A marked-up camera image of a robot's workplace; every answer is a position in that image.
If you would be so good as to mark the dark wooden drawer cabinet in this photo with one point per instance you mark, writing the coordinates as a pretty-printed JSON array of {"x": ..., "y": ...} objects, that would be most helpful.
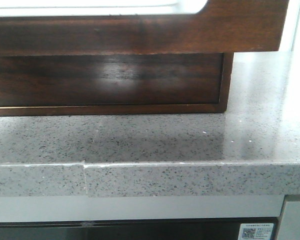
[{"x": 117, "y": 109}]

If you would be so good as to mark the white plastic drawer handle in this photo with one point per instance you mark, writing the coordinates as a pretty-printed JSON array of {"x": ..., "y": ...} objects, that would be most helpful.
[{"x": 58, "y": 8}]

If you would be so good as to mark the grey cabinet door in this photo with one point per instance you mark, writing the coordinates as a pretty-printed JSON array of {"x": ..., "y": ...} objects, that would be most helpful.
[{"x": 289, "y": 221}]

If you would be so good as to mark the white QR code sticker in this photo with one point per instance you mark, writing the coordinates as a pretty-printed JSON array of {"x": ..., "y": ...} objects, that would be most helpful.
[{"x": 255, "y": 231}]

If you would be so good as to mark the black appliance under counter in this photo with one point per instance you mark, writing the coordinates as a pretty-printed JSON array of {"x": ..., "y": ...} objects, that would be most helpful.
[{"x": 142, "y": 229}]

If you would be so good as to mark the wooden drawer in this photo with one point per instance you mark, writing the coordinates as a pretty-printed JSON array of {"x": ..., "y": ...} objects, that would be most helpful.
[
  {"x": 110, "y": 79},
  {"x": 222, "y": 26}
]

